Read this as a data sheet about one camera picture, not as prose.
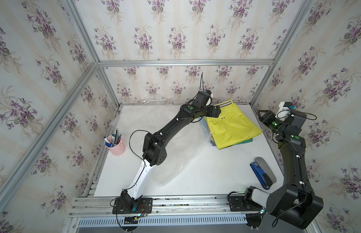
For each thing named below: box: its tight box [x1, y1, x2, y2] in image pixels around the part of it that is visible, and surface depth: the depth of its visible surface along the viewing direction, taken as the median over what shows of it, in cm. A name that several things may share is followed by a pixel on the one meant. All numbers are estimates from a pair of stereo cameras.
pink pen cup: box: [103, 127, 127, 156], surface depth 88 cm
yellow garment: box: [204, 99, 263, 150], surface depth 88 cm
